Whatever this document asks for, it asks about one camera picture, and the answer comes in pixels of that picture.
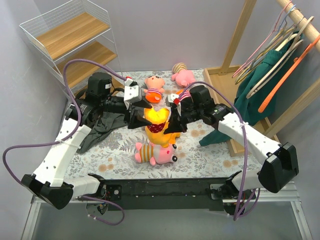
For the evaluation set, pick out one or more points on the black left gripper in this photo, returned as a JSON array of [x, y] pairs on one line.
[[131, 114]]

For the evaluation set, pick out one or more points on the yellow bear plush polka shirt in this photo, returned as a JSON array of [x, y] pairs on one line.
[[159, 123]]

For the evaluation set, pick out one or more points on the small orange striped plush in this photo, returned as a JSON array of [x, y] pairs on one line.
[[182, 94]]

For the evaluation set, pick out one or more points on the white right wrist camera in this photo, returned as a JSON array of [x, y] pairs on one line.
[[172, 100]]

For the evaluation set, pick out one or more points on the pink pig plush striped hat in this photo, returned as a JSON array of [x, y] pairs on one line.
[[181, 75]]

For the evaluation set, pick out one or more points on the wooden clothes rack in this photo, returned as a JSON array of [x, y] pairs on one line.
[[226, 77]]

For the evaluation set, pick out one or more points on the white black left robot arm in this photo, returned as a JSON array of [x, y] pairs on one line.
[[72, 140]]

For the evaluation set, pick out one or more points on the white wire wooden shelf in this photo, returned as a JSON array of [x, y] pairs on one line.
[[77, 29]]

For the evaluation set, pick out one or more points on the pink wire hanger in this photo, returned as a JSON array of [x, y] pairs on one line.
[[250, 59]]

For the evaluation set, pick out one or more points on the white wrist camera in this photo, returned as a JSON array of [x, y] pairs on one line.
[[172, 100], [132, 92]]

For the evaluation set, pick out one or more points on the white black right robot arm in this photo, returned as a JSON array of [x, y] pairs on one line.
[[279, 162]]

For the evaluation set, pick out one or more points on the dark grey cloth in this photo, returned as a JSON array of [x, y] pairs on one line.
[[101, 130]]

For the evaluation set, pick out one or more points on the pink frog plush striped shirt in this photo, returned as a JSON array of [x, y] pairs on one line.
[[155, 154]]

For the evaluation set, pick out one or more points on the beige wooden hanger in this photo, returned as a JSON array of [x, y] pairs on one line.
[[297, 40]]

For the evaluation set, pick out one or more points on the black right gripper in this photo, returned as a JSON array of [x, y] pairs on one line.
[[178, 116]]

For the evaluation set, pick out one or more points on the dark green garment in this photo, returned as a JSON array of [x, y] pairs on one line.
[[248, 108]]

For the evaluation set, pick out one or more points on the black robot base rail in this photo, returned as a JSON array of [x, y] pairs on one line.
[[161, 194]]

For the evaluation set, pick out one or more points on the floral table mat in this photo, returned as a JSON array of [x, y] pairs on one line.
[[114, 157]]

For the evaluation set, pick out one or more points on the orange plastic hanger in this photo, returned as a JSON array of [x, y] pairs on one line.
[[297, 61]]

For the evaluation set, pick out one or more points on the peach doll plush striped shirt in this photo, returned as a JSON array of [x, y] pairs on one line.
[[154, 89]]

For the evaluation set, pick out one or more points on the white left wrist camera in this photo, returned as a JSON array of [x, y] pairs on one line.
[[132, 92]]

